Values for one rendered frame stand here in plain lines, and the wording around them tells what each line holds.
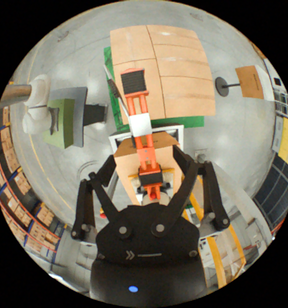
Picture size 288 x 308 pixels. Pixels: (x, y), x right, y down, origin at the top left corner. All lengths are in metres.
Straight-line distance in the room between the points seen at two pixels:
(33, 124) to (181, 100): 1.15
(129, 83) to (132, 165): 0.41
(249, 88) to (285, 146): 6.08
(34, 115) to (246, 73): 1.92
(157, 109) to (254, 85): 1.24
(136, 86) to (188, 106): 0.73
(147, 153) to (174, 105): 0.66
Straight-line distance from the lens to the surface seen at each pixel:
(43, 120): 0.74
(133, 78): 0.30
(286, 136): 7.27
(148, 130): 0.29
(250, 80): 1.46
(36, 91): 0.68
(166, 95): 0.88
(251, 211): 1.29
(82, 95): 0.80
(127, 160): 0.51
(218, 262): 1.02
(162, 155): 0.50
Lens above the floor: 1.38
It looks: 65 degrees down
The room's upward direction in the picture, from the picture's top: 176 degrees clockwise
